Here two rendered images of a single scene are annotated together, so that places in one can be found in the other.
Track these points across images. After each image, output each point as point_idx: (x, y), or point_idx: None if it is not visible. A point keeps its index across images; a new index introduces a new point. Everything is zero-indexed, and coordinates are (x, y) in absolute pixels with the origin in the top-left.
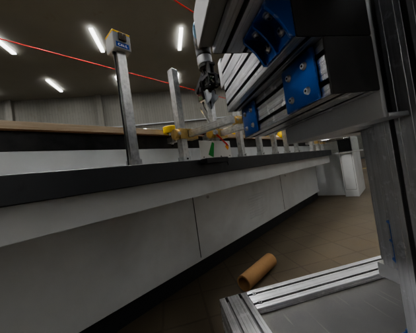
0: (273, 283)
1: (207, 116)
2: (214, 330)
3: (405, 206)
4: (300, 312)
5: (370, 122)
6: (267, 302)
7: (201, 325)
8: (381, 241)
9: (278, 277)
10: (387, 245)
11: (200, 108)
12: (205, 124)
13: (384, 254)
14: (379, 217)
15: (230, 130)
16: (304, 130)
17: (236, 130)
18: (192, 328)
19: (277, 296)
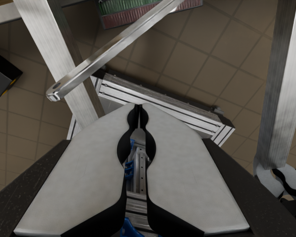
0: (184, 14)
1: (129, 42)
2: (100, 22)
3: None
4: (118, 106)
5: None
6: (105, 96)
7: (94, 9)
8: (136, 161)
9: (198, 11)
10: (135, 162)
11: (48, 97)
12: (71, 109)
13: (136, 157)
14: (135, 171)
15: (284, 14)
16: None
17: (272, 51)
18: (85, 5)
19: (115, 96)
